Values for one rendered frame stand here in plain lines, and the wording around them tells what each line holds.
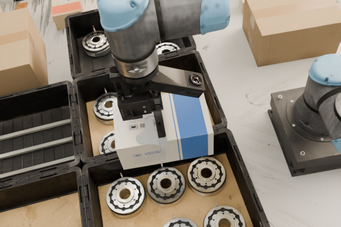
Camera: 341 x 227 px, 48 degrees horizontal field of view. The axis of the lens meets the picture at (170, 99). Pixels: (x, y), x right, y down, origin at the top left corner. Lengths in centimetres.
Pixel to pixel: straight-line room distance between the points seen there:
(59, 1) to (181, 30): 123
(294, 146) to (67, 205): 66
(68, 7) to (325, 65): 108
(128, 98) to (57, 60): 93
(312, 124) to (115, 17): 77
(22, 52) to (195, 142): 79
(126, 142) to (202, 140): 15
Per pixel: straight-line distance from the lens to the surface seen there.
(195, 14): 57
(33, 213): 113
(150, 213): 104
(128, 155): 81
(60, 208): 111
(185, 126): 79
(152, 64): 64
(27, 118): 131
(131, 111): 72
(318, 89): 106
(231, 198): 105
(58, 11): 171
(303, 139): 119
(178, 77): 71
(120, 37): 58
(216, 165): 105
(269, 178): 123
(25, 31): 148
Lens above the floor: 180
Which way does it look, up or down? 53 degrees down
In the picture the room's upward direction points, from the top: 8 degrees counter-clockwise
